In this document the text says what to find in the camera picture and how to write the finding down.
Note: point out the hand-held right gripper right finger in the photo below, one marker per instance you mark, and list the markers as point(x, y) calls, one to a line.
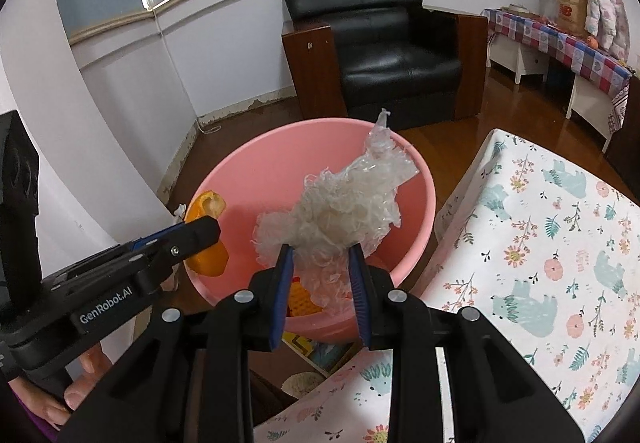
point(357, 293)

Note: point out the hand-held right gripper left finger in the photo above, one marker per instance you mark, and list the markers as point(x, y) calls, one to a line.
point(280, 293)

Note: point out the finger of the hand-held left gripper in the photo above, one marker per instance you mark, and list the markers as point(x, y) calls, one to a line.
point(197, 235)
point(155, 239)

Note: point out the yellow foam net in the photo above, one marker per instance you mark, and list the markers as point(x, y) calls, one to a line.
point(304, 298)

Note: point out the orange peel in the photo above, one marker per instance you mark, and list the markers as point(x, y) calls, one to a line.
point(205, 205)

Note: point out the clear crinkled plastic wrap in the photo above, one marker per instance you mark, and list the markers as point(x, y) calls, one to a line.
point(345, 208)

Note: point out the pink plastic bucket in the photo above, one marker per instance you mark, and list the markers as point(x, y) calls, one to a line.
point(260, 173)

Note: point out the person's left hand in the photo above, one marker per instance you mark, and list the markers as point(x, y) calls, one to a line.
point(75, 395)

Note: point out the colourful printed box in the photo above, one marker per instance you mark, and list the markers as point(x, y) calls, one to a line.
point(320, 353)

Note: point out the beige woven disc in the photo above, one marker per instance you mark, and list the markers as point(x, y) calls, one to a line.
point(302, 383)

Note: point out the floral tablecloth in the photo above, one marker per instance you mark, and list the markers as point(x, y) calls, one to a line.
point(550, 233)

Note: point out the white cabinet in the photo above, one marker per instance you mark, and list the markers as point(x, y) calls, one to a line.
point(590, 103)
point(520, 63)

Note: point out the flat box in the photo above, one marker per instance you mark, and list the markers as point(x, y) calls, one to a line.
point(515, 8)

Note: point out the checkered tablecloth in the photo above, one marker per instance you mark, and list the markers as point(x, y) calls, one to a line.
point(575, 48)

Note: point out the small orange fruit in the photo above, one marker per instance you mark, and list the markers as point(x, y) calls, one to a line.
point(592, 42)

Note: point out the brown paper bag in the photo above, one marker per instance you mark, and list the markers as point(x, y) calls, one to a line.
point(572, 10)

